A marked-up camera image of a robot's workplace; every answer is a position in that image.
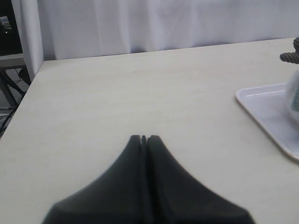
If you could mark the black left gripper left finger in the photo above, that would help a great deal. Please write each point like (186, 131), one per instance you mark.
(118, 196)

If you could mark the white backdrop curtain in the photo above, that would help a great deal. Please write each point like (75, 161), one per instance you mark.
(65, 29)

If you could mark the white plush snowman toy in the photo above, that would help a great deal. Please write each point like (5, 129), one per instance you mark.
(292, 57)

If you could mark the grey metal frame stand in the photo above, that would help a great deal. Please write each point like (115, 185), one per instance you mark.
(12, 62)

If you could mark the white rectangular plastic tray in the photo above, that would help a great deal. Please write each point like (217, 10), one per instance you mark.
(266, 106)

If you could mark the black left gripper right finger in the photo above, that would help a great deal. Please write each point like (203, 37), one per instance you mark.
(178, 198)

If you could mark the green fuzzy scarf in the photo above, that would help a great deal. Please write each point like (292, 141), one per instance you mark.
(295, 100)

